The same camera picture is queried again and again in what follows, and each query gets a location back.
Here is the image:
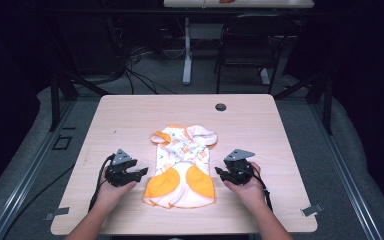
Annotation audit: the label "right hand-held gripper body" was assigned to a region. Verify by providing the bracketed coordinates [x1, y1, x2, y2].
[223, 148, 256, 186]

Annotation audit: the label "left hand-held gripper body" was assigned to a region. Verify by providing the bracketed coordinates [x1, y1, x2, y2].
[104, 148, 138, 188]

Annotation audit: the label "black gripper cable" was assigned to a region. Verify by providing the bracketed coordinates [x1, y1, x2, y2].
[251, 164, 274, 213]
[87, 153, 117, 213]

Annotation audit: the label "white and orange small garment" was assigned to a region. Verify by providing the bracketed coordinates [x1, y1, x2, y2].
[142, 123, 219, 210]

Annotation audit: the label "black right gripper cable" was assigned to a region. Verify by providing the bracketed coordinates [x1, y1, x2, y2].
[251, 164, 274, 213]

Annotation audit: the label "person's right hand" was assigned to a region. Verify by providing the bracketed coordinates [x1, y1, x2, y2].
[222, 161, 268, 209]

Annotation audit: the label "aluminium floor rail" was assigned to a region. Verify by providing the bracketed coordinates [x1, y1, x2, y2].
[0, 99, 78, 240]
[308, 99, 384, 240]

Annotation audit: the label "white desk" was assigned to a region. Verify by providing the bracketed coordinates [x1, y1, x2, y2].
[162, 0, 315, 86]

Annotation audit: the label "grey tape strip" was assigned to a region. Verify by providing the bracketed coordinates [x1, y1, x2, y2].
[44, 206, 71, 221]
[300, 202, 325, 217]

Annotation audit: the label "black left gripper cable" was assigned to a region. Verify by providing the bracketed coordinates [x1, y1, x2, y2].
[87, 153, 117, 213]

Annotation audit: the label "black folding chair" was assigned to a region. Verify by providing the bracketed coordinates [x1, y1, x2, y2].
[213, 13, 296, 95]

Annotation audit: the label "black metal stand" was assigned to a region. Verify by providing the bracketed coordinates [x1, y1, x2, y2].
[273, 69, 334, 136]
[43, 13, 112, 132]

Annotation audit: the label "person's left hand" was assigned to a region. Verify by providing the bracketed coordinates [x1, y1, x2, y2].
[94, 165, 138, 210]

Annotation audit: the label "black floor cables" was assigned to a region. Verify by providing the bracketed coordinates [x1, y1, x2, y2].
[103, 16, 188, 96]

